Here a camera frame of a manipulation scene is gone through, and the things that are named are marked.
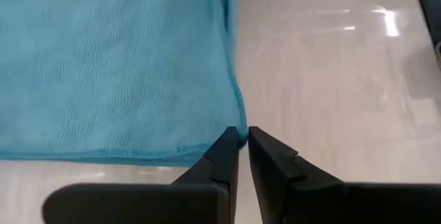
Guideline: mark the blue microfibre towel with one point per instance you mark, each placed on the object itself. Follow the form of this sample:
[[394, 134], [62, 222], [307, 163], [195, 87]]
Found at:
[[103, 62]]

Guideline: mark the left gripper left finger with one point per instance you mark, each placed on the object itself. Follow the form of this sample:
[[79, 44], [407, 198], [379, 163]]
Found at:
[[155, 205]]

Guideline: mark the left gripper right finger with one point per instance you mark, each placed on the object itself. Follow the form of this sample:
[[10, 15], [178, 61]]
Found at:
[[327, 205]]

